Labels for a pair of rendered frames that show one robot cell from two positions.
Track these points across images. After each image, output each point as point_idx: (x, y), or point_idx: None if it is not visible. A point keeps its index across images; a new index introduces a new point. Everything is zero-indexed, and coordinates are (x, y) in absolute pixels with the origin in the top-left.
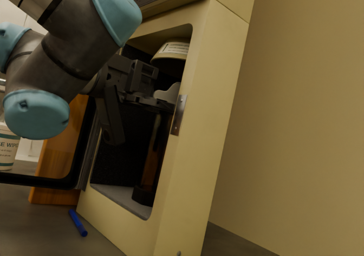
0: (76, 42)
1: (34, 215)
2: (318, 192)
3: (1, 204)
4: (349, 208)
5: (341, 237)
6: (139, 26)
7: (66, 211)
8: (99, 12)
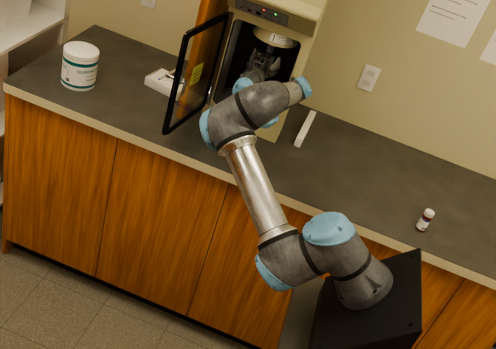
0: (294, 104)
1: (199, 128)
2: (319, 70)
3: (178, 128)
4: (333, 79)
5: (326, 91)
6: (252, 16)
7: (199, 116)
8: (305, 98)
